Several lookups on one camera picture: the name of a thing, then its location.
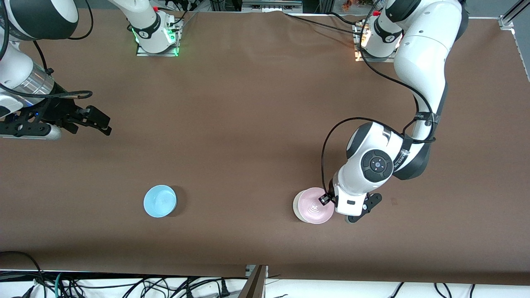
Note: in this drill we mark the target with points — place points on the white bowl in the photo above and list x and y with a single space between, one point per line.
295 207

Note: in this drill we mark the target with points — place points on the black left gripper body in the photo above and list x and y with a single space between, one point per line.
332 192

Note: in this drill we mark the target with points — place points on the black power plug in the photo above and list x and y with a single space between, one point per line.
224 287

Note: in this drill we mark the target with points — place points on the aluminium corner bracket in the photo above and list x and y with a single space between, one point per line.
507 22

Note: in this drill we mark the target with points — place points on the brown table cover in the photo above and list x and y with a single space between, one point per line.
232 124

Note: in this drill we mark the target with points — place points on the blue bowl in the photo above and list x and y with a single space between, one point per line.
159 201

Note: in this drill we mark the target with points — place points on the diagonal aluminium profile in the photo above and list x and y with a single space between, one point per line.
517 9

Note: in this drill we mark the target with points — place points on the aluminium frame post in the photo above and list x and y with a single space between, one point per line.
254 285

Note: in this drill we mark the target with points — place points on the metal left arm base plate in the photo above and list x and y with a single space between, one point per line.
364 59

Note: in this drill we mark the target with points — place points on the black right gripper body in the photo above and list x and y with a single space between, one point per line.
59 110

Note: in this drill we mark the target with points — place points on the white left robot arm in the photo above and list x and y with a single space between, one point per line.
422 54

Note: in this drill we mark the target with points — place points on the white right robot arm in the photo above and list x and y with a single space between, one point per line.
16 66

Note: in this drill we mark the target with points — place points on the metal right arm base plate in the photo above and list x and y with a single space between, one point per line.
143 53

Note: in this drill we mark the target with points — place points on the orange object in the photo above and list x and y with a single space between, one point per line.
352 4

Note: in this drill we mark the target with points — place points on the aluminium table edge rail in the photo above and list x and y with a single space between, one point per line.
523 54

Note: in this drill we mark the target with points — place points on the pink bowl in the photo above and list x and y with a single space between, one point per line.
312 207

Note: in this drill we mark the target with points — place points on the aluminium profile bar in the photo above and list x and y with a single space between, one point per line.
269 6

